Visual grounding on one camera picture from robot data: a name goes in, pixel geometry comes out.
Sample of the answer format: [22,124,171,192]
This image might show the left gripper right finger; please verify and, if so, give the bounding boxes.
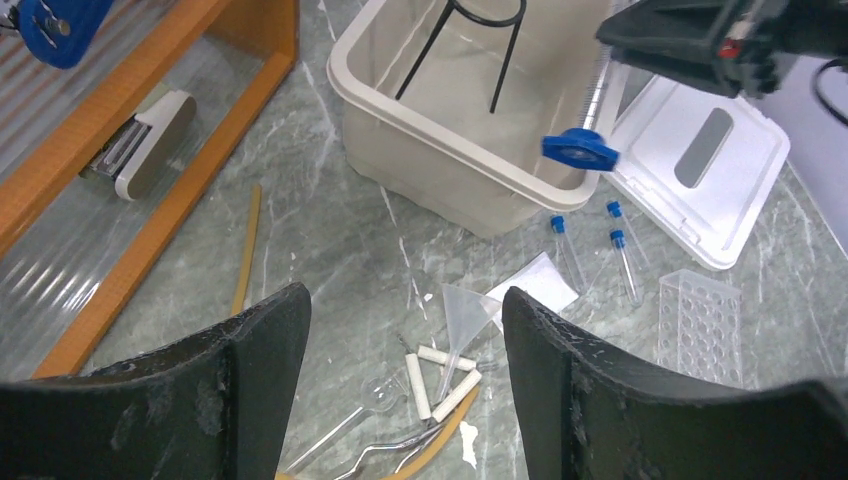
[502,287,847,479]

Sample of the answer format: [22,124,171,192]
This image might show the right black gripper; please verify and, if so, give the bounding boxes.
[596,1,847,96]

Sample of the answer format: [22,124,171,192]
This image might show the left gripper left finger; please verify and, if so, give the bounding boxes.
[1,283,311,479]

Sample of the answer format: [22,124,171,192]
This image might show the blue capped burette clamp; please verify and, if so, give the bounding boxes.
[541,47,621,172]

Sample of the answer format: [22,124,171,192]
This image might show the tan rubber tubing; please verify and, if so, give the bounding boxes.
[231,184,479,479]

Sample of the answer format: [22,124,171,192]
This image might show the metal crucible tongs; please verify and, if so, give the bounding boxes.
[334,424,444,480]

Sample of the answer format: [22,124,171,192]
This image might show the black wire tripod stand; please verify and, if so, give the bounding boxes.
[394,0,529,115]

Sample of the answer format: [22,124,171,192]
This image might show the white bin lid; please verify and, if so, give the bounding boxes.
[594,62,791,271]

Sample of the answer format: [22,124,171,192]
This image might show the white plastic packet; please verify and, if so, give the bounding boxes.
[486,252,579,313]

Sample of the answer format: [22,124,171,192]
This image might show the white clay triangle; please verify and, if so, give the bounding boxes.
[404,345,482,423]

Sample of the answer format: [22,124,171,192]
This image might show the clear test tube rack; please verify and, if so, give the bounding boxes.
[656,269,743,388]

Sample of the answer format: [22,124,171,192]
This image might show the clear plastic funnel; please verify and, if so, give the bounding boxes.
[437,284,502,402]

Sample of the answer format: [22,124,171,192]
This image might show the glass round flask tube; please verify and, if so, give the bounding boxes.
[283,374,407,476]

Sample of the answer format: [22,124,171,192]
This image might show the blue cap test tube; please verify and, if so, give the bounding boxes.
[550,215,587,295]
[606,201,650,270]
[609,229,643,307]

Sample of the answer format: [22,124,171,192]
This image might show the orange wooden shelf rack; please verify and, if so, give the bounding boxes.
[1,1,300,382]

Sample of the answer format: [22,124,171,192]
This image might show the beige plastic bin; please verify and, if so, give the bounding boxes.
[327,0,624,237]

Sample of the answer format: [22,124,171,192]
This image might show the grey white device on shelf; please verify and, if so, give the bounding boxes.
[79,83,197,201]

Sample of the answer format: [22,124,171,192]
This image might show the blue stapler on shelf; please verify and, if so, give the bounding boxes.
[1,0,114,70]

